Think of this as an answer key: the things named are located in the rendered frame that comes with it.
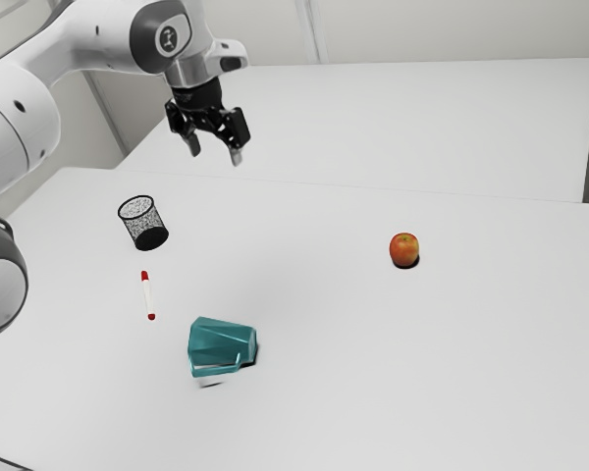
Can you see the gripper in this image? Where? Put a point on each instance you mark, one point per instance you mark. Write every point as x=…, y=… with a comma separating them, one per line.
x=201, y=105

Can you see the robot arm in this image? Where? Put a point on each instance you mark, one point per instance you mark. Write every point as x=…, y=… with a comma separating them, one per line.
x=78, y=44

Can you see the teal faceted mug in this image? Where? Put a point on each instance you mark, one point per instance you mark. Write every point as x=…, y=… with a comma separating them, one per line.
x=218, y=346

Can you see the black mesh pen holder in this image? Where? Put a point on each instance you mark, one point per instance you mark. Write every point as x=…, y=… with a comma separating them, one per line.
x=142, y=223

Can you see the white pen with red caps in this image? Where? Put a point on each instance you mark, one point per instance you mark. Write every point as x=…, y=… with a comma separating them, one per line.
x=147, y=295

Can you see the red apple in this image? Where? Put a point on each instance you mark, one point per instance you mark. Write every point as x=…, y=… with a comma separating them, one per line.
x=404, y=248

